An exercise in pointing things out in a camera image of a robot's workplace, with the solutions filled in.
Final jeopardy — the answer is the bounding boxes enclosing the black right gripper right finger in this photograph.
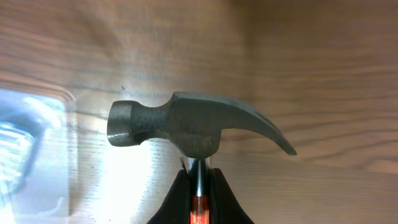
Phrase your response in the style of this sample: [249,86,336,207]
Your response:
[210,168,254,224]

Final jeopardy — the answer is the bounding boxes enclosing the clear plastic storage container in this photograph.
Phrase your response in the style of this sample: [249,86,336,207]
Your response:
[1,76,77,223]

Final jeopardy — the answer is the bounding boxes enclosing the blue precision screwdriver set case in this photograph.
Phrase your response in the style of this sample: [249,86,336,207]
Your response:
[1,121,42,196]

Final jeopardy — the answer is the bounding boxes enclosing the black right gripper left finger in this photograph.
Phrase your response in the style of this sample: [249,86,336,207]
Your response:
[147,169,190,224]

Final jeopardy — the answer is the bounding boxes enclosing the claw hammer orange black handle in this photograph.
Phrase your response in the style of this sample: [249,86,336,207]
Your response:
[107,91,296,224]

